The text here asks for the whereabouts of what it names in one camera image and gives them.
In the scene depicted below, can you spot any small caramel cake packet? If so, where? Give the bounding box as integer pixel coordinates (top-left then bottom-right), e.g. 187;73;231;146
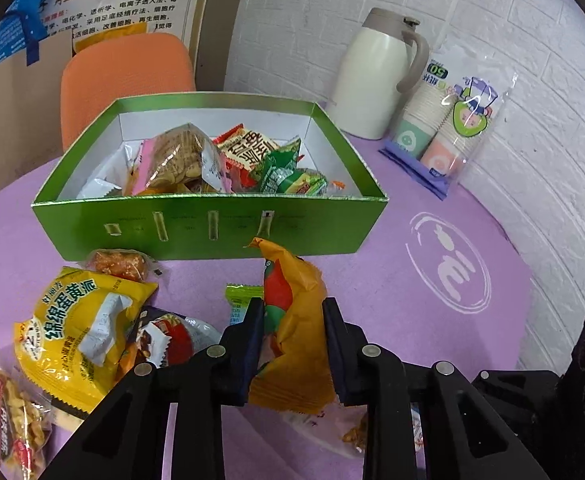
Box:
85;248;153;282

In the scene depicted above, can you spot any green cardboard box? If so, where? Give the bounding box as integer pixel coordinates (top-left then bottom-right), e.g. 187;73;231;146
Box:
31;91;390;262

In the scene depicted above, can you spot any orange snack packet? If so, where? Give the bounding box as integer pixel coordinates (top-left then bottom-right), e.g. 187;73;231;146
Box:
244;237;338;416

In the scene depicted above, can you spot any orange-edged clear snack packet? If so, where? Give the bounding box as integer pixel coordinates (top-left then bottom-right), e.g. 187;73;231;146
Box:
280;402;423;461

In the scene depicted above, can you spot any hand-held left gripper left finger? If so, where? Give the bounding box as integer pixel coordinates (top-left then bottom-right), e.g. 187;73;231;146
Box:
37;297;266;480

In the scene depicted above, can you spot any red and white snack packet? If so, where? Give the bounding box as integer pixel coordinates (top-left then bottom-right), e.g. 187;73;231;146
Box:
212;122;280;193

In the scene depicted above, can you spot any light green snack packet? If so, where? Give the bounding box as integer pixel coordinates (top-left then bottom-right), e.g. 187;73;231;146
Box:
285;169;329;197

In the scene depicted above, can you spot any red-edged clear biscuit packet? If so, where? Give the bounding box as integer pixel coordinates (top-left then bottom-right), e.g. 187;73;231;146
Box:
0;355;56;480

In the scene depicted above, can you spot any wall poster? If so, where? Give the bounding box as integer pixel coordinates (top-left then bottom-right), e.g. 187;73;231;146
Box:
37;0;218;58

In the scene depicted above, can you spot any clear packet of tan biscuits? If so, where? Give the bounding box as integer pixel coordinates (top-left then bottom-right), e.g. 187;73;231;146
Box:
142;122;223;194

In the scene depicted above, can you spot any red white clear snack packet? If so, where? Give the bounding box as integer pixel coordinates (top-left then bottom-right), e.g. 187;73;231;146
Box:
132;307;223;368

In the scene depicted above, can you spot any pack of paper cups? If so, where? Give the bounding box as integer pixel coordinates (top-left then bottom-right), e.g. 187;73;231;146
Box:
390;42;518;183

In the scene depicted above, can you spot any orange chair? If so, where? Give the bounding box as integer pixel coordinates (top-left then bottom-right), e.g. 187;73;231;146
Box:
61;33;196;153

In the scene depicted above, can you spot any yellow snack packet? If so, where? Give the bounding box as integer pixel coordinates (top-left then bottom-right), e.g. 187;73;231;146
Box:
13;266;159;413

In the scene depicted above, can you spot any cream thermos jug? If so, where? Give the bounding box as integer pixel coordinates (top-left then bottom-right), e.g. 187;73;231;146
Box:
325;7;431;141

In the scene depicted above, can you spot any small green snack packet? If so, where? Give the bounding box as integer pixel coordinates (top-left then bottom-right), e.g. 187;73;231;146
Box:
225;283;264;328

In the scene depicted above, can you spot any dark green snack packet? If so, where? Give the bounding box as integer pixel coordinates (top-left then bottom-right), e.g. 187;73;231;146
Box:
257;137;302;195

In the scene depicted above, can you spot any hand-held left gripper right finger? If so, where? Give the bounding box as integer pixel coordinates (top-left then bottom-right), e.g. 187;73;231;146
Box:
321;297;553;480

